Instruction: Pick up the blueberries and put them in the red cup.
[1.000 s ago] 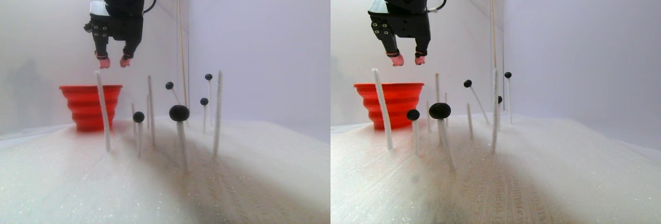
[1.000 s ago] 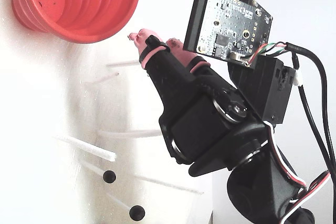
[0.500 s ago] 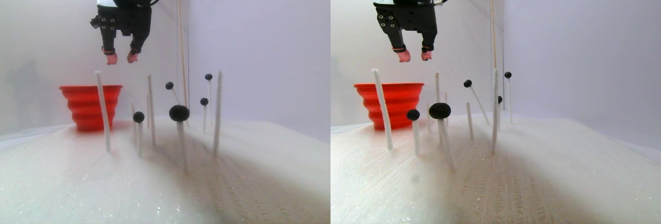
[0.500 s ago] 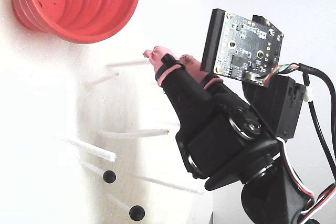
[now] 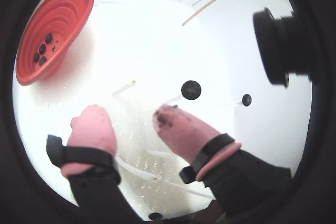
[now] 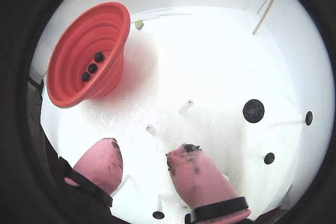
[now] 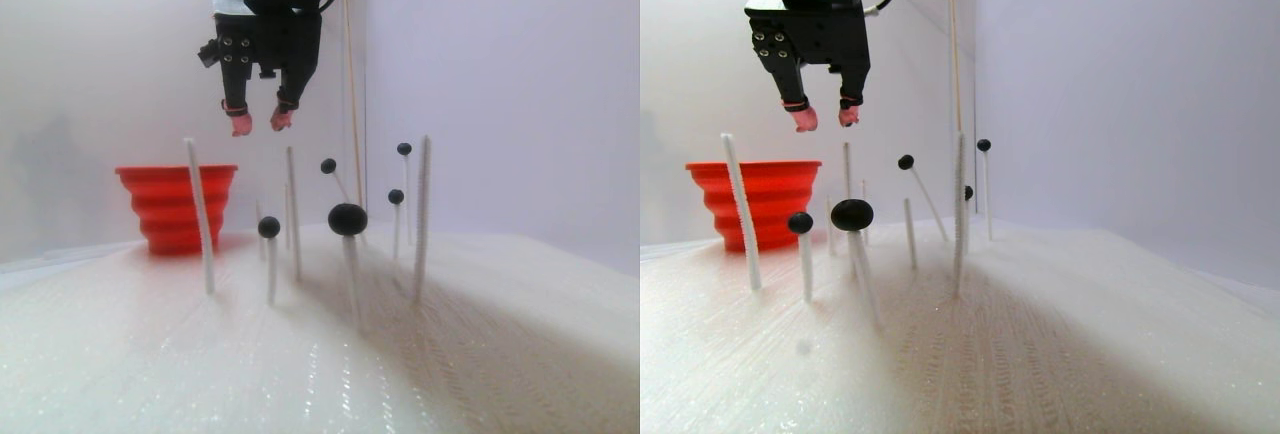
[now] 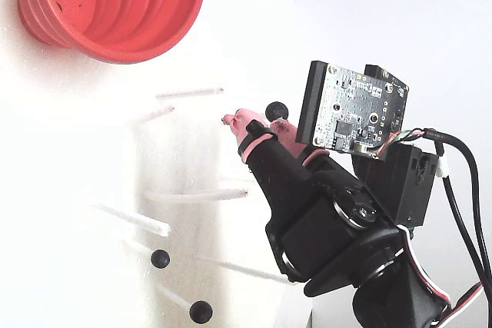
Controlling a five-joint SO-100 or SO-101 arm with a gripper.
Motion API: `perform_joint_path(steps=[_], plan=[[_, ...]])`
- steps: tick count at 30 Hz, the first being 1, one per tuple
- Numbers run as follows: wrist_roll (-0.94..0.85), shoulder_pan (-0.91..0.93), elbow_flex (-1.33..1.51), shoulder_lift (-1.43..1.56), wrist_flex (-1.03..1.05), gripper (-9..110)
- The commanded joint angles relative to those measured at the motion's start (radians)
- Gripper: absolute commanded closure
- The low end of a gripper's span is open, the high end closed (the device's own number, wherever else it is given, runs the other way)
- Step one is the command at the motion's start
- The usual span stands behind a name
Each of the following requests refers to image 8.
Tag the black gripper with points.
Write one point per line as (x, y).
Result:
(304, 209)

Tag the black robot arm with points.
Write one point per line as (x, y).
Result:
(384, 278)

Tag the red collapsible cup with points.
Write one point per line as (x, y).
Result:
(134, 17)

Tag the white foam base sheet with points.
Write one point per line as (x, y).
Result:
(77, 151)

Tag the black fisheye camera module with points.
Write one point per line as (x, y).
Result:
(353, 113)

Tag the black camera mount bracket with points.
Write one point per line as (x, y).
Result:
(407, 186)

